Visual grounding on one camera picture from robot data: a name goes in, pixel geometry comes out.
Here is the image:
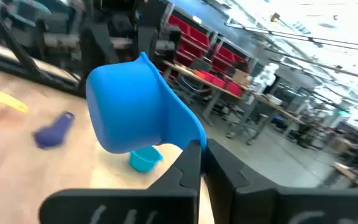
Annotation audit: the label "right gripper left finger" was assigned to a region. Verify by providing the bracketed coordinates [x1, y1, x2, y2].
[39, 139, 203, 224]

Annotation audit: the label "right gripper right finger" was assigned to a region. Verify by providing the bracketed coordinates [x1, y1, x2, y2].
[203, 138, 358, 224]

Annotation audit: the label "light blue measuring cup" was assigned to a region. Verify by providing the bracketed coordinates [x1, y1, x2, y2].
[129, 146, 164, 174]

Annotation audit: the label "navy measuring cup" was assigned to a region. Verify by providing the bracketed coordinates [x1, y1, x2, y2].
[33, 111, 75, 149]

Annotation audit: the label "yellow measuring cup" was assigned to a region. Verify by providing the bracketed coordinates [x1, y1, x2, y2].
[0, 82, 29, 113]

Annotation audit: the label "wooden workbench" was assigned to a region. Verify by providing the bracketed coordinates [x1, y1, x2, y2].
[162, 60, 326, 125]

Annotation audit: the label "white stacked items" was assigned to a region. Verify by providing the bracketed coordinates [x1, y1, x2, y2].
[253, 62, 279, 94]

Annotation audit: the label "cardboard box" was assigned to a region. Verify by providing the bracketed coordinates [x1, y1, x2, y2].
[231, 67, 251, 86]

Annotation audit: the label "red storage bin rack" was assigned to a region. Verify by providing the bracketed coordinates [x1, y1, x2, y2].
[166, 14, 254, 97]

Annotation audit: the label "black aluminium table frame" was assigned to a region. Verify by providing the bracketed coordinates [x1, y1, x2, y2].
[0, 0, 85, 97]

